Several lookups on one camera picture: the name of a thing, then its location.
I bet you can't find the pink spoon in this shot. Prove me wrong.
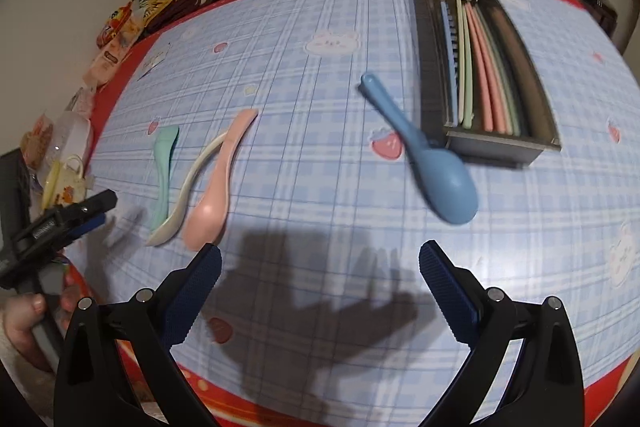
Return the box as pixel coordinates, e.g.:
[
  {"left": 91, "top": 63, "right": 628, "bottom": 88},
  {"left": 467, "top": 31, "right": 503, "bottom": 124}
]
[{"left": 182, "top": 109, "right": 258, "bottom": 251}]

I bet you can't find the cream spoon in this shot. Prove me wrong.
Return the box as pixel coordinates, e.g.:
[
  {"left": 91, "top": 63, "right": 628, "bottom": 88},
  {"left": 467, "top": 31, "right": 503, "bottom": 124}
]
[{"left": 146, "top": 132, "right": 228, "bottom": 247}]

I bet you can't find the green spoon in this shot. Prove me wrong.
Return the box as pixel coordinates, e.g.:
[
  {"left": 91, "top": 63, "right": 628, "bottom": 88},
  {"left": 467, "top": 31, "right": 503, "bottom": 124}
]
[{"left": 150, "top": 125, "right": 179, "bottom": 231}]

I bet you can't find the blue spoon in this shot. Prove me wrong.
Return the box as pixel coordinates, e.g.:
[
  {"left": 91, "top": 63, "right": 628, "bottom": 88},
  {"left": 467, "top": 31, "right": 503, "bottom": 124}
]
[{"left": 358, "top": 73, "right": 478, "bottom": 225}]

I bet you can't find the pink chopstick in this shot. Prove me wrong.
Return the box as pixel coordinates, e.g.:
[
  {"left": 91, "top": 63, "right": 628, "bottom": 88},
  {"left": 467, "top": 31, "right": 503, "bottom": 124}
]
[
  {"left": 464, "top": 2, "right": 494, "bottom": 132},
  {"left": 472, "top": 5, "right": 509, "bottom": 135}
]

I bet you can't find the cream chopstick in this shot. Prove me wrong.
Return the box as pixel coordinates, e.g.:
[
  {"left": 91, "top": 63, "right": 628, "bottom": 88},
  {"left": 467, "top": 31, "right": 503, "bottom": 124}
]
[{"left": 454, "top": 0, "right": 474, "bottom": 128}]

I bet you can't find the person's left hand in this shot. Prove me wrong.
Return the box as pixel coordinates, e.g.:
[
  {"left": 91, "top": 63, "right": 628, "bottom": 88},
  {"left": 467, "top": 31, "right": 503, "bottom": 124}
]
[{"left": 3, "top": 273, "right": 82, "bottom": 373}]

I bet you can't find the yellow cup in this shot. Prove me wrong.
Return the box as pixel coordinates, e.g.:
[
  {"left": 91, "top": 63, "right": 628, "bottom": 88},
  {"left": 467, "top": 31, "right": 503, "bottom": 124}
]
[{"left": 41, "top": 154, "right": 87, "bottom": 210}]

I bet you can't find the white paper label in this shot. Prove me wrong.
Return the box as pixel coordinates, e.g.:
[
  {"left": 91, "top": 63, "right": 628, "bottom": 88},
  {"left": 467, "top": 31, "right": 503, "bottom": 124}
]
[{"left": 138, "top": 48, "right": 169, "bottom": 80}]

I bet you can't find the red snack bag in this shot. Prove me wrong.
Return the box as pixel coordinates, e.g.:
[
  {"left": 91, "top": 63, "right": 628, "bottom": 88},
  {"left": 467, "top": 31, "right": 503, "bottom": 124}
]
[{"left": 96, "top": 2, "right": 132, "bottom": 49}]

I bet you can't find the black metal utensil tray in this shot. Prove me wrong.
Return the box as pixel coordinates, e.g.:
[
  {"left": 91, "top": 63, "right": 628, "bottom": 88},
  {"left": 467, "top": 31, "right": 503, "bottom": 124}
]
[{"left": 414, "top": 0, "right": 561, "bottom": 167}]

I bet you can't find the rice cooker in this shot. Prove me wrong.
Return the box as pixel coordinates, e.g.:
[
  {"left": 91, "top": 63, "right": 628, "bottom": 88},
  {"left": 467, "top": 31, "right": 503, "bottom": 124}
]
[{"left": 577, "top": 0, "right": 617, "bottom": 37}]

